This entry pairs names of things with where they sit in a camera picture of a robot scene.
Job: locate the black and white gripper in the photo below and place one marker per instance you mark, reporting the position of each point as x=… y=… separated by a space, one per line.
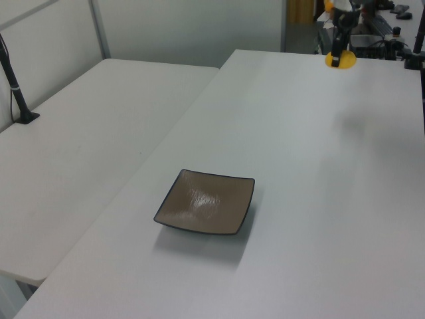
x=347 y=20

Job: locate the yellow potato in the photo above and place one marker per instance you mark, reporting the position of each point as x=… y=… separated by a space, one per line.
x=348 y=60

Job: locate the brown square ceramic plate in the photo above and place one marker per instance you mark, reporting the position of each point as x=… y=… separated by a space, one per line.
x=206 y=202

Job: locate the dark grey equipment box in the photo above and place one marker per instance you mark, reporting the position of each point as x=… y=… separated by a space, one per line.
x=323 y=40

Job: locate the black equipment box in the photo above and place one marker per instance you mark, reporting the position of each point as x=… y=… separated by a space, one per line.
x=367 y=44

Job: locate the black computer keyboard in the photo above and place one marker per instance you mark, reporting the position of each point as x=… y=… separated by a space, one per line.
x=378 y=24

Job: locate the orange background object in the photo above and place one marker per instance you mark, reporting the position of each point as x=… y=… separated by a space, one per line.
x=328 y=5

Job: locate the yellow door panel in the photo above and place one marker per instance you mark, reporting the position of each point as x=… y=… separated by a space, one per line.
x=300 y=11

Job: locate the black desk items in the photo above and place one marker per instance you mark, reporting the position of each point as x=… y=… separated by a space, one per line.
x=403 y=15

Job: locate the black clamped camera stand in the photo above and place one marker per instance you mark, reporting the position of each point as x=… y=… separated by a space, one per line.
x=413 y=61

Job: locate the black camera stand pole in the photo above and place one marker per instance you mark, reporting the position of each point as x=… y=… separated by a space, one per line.
x=16 y=93

